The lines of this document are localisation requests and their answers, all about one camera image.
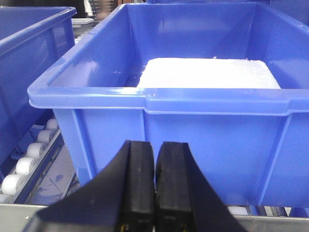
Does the white roller conveyor track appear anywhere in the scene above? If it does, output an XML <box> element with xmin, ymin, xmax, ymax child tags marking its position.
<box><xmin>0</xmin><ymin>118</ymin><xmax>64</xmax><ymax>203</ymax></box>

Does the large blue crate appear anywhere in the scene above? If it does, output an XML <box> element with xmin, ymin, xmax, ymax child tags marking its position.
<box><xmin>28</xmin><ymin>0</ymin><xmax>309</xmax><ymax>208</ymax></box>

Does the blue crate at left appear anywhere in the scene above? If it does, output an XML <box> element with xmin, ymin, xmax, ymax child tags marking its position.
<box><xmin>0</xmin><ymin>7</ymin><xmax>76</xmax><ymax>162</ymax></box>

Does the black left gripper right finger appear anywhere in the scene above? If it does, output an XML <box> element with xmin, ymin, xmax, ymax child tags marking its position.
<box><xmin>155</xmin><ymin>142</ymin><xmax>245</xmax><ymax>232</ymax></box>

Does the white foam block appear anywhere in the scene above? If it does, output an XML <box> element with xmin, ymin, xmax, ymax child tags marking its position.
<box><xmin>137</xmin><ymin>58</ymin><xmax>280</xmax><ymax>89</ymax></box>

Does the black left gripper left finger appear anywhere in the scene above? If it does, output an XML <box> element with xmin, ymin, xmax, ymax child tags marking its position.
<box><xmin>23</xmin><ymin>140</ymin><xmax>155</xmax><ymax>232</ymax></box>

